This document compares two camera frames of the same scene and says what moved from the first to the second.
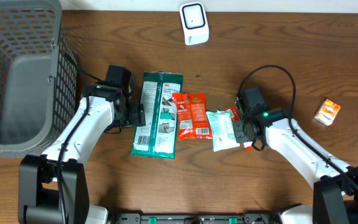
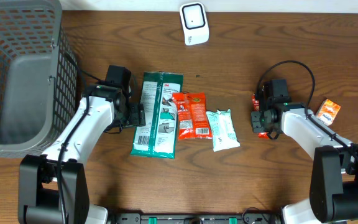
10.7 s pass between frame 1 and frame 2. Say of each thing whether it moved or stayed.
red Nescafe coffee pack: stayed
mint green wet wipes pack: stayed
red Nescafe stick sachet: moved
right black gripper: moved
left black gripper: stayed
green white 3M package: stayed
